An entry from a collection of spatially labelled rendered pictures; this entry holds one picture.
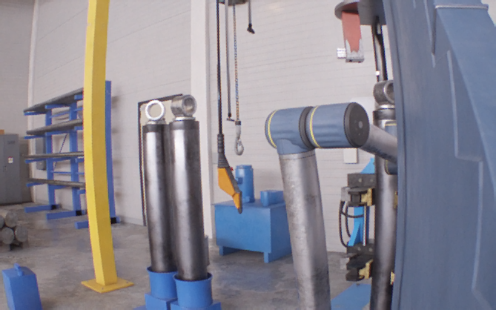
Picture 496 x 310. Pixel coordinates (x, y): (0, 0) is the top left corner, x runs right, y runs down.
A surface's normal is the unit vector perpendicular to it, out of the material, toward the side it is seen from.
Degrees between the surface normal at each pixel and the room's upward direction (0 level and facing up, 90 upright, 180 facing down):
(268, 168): 90
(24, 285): 90
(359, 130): 90
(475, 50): 50
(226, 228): 90
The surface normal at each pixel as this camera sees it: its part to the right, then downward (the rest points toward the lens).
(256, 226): -0.62, 0.04
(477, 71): -0.24, -0.62
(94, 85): 0.78, -0.01
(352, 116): 0.58, -0.07
